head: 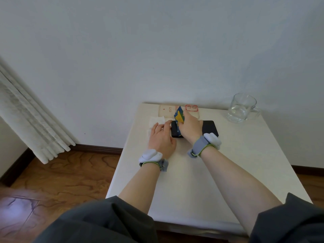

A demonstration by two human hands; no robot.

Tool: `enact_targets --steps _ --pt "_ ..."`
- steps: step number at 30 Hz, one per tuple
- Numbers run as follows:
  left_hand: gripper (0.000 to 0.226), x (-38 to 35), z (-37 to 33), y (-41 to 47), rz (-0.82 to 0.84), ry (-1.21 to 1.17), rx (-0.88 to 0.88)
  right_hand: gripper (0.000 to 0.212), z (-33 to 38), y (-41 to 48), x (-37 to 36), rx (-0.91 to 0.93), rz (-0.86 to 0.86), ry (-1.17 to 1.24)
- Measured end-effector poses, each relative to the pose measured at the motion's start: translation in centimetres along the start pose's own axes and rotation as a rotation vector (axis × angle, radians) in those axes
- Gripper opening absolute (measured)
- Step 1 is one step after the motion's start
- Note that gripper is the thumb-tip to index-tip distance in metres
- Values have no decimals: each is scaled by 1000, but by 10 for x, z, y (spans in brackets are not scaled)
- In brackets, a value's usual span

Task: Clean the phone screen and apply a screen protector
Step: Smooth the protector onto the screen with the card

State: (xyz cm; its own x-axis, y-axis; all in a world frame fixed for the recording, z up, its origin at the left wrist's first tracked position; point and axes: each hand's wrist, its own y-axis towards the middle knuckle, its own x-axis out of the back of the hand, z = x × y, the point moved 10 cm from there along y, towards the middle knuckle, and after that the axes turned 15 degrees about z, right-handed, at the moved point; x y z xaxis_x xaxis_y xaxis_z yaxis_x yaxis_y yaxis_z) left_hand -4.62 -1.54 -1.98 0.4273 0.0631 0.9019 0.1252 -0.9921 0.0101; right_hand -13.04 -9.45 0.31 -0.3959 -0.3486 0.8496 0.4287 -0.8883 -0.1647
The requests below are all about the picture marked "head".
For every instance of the blue card yellow star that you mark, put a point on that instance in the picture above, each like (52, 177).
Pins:
(179, 115)

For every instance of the white curtain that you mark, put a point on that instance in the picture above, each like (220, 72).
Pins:
(30, 121)

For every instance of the person's right hand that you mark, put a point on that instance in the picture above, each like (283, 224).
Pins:
(191, 129)

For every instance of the white wipe tissues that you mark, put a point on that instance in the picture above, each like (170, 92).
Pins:
(156, 121)

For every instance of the clear phone case red print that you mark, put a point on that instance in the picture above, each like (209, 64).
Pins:
(168, 110)

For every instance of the person's right forearm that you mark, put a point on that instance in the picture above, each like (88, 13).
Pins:
(240, 189)

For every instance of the person's left forearm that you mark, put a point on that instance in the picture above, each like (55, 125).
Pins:
(140, 189)

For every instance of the dark grey shirt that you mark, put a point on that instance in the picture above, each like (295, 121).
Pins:
(101, 222)

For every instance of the person's left hand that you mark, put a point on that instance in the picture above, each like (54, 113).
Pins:
(162, 140)

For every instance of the glass mug with water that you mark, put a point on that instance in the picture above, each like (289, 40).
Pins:
(241, 108)

